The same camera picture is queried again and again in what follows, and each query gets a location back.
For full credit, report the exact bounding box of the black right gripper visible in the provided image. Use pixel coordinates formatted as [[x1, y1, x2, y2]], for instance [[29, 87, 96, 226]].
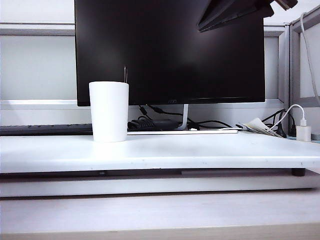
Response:
[[196, 0, 299, 33]]

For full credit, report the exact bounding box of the white ceramic cup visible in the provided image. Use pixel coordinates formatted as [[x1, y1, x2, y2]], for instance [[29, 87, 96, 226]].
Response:
[[88, 80, 130, 143]]

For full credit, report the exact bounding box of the grey office partition panel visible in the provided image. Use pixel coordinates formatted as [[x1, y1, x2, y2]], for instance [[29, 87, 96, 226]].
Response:
[[0, 22, 291, 126], [288, 4, 320, 141]]

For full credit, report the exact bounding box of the black AOC monitor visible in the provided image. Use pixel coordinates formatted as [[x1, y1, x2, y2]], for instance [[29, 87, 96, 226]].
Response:
[[74, 0, 266, 108]]

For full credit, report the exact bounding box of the folded paper booklet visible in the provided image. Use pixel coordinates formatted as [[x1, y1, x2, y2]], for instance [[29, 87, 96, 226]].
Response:
[[236, 117, 286, 138]]

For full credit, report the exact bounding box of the silver monitor stand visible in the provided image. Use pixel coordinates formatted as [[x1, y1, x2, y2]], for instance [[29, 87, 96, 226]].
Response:
[[126, 104, 239, 136]]

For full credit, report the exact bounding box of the black power adapter brick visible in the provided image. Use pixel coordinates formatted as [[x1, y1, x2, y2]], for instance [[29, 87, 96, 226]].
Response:
[[149, 119, 181, 131]]

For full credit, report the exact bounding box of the white USB charger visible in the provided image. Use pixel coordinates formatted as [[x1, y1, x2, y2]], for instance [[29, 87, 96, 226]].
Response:
[[295, 126, 312, 142]]

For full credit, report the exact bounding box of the white base panel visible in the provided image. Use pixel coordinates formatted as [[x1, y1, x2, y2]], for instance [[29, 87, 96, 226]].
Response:
[[0, 173, 320, 198]]

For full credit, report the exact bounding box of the black keyboard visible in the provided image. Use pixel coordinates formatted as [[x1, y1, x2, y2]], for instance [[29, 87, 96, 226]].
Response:
[[0, 124, 94, 137]]

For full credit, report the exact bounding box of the thick white hanging cable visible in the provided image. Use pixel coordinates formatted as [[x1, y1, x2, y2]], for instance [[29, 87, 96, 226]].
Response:
[[299, 11, 320, 105]]

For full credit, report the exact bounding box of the long black cable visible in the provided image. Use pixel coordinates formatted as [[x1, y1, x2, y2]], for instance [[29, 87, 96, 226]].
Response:
[[187, 119, 238, 130]]

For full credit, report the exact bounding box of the black monitor cable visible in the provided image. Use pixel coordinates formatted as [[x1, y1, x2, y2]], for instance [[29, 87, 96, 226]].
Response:
[[148, 104, 186, 118]]

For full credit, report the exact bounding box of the black cable with power plug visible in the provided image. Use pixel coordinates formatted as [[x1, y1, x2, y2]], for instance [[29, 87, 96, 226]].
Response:
[[261, 108, 288, 139]]

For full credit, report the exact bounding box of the thin white USB cable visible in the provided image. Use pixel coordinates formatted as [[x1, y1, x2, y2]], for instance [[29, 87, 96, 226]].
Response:
[[268, 104, 307, 132]]

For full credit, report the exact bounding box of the black cable with connector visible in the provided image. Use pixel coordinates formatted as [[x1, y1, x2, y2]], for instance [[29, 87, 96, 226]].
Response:
[[138, 104, 149, 119]]

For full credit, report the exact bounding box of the coiled black adapter cable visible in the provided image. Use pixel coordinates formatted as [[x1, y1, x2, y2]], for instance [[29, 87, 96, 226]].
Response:
[[127, 119, 154, 129]]

